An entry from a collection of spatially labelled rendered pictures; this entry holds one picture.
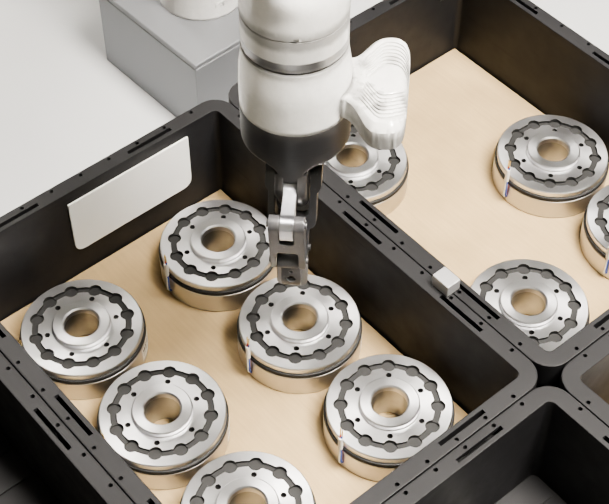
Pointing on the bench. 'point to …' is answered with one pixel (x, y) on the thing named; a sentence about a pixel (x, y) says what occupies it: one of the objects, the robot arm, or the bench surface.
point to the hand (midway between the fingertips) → (296, 236)
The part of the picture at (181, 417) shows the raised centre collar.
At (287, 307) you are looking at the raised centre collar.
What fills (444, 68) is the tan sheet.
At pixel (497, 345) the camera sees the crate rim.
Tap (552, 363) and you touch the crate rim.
